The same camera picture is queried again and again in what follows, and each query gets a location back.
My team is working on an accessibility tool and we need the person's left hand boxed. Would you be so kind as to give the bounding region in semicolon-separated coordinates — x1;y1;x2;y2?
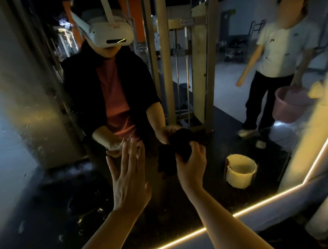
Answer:
104;136;155;218

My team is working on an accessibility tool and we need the person's right hand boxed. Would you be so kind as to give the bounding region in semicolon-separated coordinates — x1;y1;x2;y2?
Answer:
174;140;211;197

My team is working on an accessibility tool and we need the dark brown cleaning cloth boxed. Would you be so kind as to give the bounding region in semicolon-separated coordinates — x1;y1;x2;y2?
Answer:
155;126;210;177

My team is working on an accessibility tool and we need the large wall mirror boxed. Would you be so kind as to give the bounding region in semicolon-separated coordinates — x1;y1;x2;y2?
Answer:
0;0;328;249

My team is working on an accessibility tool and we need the person's left forearm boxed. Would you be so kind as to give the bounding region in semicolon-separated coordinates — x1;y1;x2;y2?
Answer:
74;204;148;249

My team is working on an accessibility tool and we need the person's right forearm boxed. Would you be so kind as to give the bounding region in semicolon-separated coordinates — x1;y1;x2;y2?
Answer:
185;178;279;249

